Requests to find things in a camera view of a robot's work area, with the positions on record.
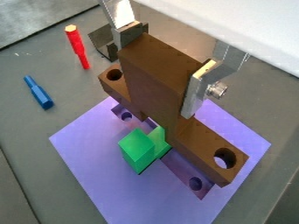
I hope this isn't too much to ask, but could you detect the purple base block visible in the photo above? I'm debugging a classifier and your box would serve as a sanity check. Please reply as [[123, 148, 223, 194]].
[[49, 98, 269, 224]]

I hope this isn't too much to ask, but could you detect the red peg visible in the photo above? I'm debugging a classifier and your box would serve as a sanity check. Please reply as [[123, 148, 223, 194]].
[[64, 24, 89, 69]]

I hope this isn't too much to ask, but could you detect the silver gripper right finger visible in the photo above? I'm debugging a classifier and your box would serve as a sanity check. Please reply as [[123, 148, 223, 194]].
[[181, 40, 248, 119]]

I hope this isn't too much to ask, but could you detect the blue peg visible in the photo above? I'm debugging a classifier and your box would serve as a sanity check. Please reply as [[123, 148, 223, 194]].
[[22, 75, 53, 110]]

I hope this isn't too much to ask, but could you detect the brown T-shaped block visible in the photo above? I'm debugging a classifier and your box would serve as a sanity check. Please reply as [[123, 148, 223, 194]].
[[97, 33, 248, 187]]

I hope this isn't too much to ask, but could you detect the green U-shaped block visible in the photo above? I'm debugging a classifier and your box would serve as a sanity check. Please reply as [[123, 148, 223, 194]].
[[117, 126, 172, 174]]

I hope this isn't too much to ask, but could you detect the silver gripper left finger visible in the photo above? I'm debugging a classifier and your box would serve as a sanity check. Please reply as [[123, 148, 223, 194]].
[[97, 0, 143, 50]]

